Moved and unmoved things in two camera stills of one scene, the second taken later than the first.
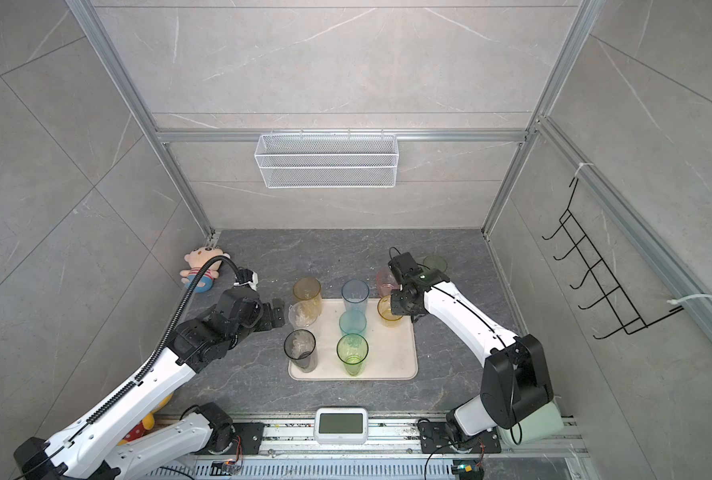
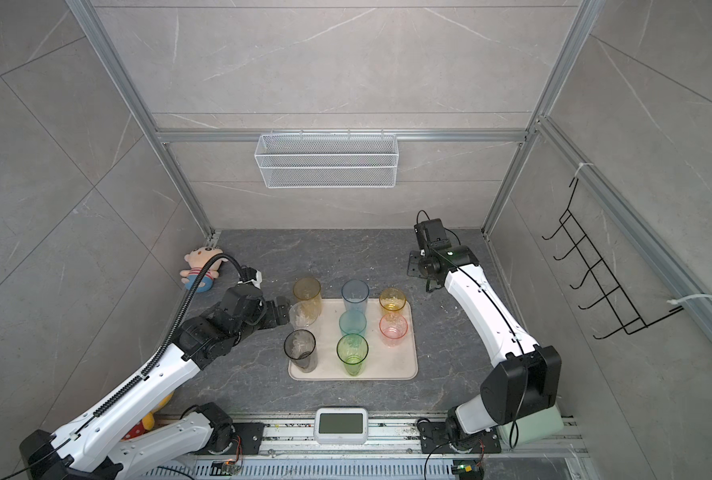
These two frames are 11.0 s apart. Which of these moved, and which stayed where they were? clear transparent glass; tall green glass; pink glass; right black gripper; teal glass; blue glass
Moved: right black gripper; pink glass
Stayed: teal glass; blue glass; clear transparent glass; tall green glass
